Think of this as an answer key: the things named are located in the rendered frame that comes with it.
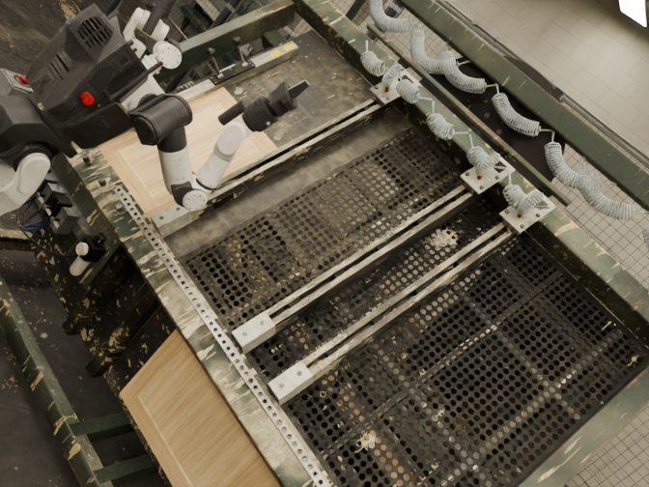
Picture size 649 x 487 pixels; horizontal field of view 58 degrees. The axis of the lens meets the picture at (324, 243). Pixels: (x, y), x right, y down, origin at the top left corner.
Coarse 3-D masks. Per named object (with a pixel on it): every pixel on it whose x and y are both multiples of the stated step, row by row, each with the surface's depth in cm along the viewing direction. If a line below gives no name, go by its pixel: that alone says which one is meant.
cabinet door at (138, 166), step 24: (216, 96) 240; (192, 120) 233; (216, 120) 234; (120, 144) 225; (192, 144) 227; (240, 144) 228; (264, 144) 228; (120, 168) 219; (144, 168) 220; (192, 168) 221; (144, 192) 214; (168, 192) 215
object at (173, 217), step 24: (408, 72) 240; (384, 96) 232; (336, 120) 229; (360, 120) 232; (288, 144) 222; (312, 144) 223; (240, 168) 215; (264, 168) 216; (288, 168) 225; (216, 192) 209; (240, 192) 216; (168, 216) 203; (192, 216) 208
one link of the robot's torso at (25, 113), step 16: (0, 96) 163; (16, 96) 166; (0, 112) 156; (16, 112) 161; (32, 112) 164; (0, 128) 157; (16, 128) 159; (32, 128) 162; (48, 128) 165; (0, 144) 161; (16, 144) 164; (64, 144) 173
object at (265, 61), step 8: (280, 48) 253; (296, 48) 254; (264, 56) 250; (280, 56) 252; (288, 56) 255; (256, 64) 248; (264, 64) 249; (272, 64) 252; (248, 72) 247; (256, 72) 250; (208, 80) 242; (232, 80) 244; (240, 80) 247; (192, 88) 239; (200, 88) 239; (208, 88) 239; (216, 88) 242; (184, 96) 237; (192, 96) 237; (200, 96) 239
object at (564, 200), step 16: (368, 64) 229; (384, 64) 230; (416, 64) 221; (400, 80) 225; (432, 80) 217; (416, 96) 220; (448, 96) 213; (464, 112) 210; (432, 128) 215; (448, 128) 211; (480, 128) 207; (496, 144) 204; (512, 192) 199; (560, 192) 193; (544, 208) 197
